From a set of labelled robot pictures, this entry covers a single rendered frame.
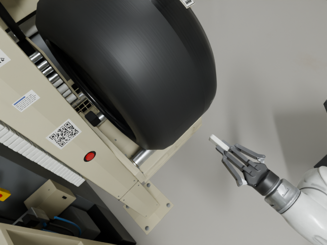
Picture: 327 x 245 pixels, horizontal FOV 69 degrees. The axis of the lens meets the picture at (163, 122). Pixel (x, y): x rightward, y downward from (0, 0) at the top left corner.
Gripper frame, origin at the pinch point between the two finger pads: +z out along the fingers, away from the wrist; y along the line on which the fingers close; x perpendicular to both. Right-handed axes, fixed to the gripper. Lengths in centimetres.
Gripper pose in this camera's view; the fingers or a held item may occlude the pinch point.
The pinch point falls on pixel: (218, 143)
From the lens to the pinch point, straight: 80.8
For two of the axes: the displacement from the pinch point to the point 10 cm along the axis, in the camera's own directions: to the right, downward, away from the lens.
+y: -7.0, 6.7, -2.5
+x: 0.7, 4.2, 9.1
